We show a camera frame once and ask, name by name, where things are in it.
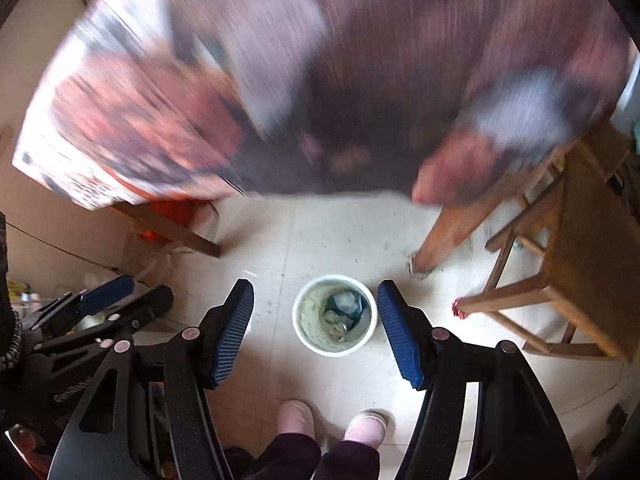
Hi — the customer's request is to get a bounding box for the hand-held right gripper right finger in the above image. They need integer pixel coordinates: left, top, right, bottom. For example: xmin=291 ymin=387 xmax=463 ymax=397
xmin=376 ymin=280 xmax=586 ymax=480

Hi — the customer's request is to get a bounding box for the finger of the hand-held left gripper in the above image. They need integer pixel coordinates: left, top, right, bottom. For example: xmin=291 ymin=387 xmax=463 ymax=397
xmin=25 ymin=275 xmax=135 ymax=333
xmin=95 ymin=285 xmax=174 ymax=348

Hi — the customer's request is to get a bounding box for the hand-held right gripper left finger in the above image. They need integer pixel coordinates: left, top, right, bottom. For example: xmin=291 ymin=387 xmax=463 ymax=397
xmin=47 ymin=279 xmax=255 ymax=480

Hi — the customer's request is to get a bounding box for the white plastic bucket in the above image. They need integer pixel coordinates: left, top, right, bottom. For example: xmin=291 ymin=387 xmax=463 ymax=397
xmin=292 ymin=274 xmax=377 ymax=357

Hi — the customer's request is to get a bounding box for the person's left hand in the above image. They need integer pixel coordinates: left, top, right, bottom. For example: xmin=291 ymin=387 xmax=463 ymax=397
xmin=4 ymin=424 xmax=43 ymax=463

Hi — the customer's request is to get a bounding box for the crumpled blue wrapper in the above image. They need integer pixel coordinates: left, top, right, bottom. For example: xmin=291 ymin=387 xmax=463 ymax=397
xmin=327 ymin=294 xmax=370 ymax=323

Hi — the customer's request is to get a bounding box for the metal can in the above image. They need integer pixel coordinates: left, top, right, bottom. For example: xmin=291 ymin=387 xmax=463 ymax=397
xmin=324 ymin=312 xmax=353 ymax=343

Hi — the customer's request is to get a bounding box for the pink shoe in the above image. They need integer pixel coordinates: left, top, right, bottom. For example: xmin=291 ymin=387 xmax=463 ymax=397
xmin=276 ymin=400 xmax=316 ymax=443
xmin=344 ymin=411 xmax=388 ymax=445

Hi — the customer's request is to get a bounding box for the red plastic object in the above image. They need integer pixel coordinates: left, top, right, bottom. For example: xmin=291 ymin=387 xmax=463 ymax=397
xmin=134 ymin=199 xmax=202 ymax=242

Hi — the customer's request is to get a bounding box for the wooden table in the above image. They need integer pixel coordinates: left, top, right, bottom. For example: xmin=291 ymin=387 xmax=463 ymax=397
xmin=111 ymin=142 xmax=573 ymax=277

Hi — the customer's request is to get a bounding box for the person's right leg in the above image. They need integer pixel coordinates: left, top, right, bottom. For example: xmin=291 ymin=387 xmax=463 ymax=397
xmin=317 ymin=439 xmax=382 ymax=480

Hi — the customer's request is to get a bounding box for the wooden stool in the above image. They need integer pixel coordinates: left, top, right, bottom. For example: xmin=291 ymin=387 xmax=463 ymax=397
xmin=452 ymin=125 xmax=640 ymax=363

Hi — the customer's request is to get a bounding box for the printed tablecloth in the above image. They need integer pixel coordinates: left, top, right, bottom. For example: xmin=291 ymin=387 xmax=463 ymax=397
xmin=12 ymin=0 xmax=632 ymax=211

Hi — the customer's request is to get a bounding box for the white cord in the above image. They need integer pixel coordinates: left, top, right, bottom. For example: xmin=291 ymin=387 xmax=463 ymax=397
xmin=135 ymin=245 xmax=187 ymax=281

